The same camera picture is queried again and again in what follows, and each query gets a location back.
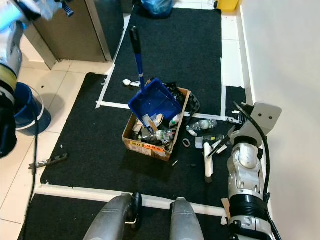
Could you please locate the metal-handled white broom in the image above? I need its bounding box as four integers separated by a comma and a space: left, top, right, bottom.
203, 131, 238, 179

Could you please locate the blue long-handled dustpan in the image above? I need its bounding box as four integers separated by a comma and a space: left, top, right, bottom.
128, 26, 183, 126

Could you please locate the black floor mat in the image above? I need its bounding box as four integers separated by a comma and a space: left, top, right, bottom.
17, 194, 231, 240
102, 7, 223, 112
40, 72, 251, 206

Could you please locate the clear lying plastic bottle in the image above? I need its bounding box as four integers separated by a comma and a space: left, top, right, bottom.
186, 119, 218, 134

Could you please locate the black plastic bag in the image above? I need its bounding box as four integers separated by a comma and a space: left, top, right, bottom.
172, 84, 201, 115

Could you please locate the blue plastic bucket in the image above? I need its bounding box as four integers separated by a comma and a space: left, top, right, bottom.
14, 82, 52, 132

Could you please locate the long cardboard strip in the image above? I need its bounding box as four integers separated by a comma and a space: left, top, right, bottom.
221, 197, 231, 218

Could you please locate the cardboard box of rubbish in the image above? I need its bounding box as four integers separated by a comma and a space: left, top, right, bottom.
122, 87, 192, 162

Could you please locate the black flat strip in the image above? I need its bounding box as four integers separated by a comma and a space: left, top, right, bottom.
28, 153, 69, 169

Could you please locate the grey right robot leg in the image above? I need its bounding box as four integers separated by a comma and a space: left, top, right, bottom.
170, 197, 203, 240

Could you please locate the grey robot leg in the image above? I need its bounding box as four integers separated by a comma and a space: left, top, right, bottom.
170, 197, 203, 240
82, 192, 141, 240

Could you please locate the small white plastic object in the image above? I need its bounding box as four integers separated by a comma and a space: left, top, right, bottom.
122, 78, 141, 89

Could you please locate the yellow plastic bin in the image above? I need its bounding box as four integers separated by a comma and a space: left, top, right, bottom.
217, 0, 237, 12

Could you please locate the long white tape strip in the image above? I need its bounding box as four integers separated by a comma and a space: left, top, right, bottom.
36, 184, 231, 217

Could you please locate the grey metal cabinet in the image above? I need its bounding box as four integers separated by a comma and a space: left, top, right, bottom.
25, 0, 126, 70

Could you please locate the blue plastic bag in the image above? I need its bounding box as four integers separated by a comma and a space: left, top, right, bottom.
140, 0, 173, 17

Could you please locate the grey left robot leg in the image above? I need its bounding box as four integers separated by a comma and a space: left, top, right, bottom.
82, 192, 141, 240

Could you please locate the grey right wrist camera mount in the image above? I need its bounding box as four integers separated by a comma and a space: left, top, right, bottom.
242, 102, 283, 138

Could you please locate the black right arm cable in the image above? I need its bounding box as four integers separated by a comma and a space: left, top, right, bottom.
232, 101, 283, 240

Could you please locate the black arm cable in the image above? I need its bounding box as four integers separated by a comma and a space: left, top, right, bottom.
27, 125, 43, 240
232, 101, 283, 240

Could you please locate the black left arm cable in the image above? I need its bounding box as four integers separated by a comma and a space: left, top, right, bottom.
27, 125, 43, 240

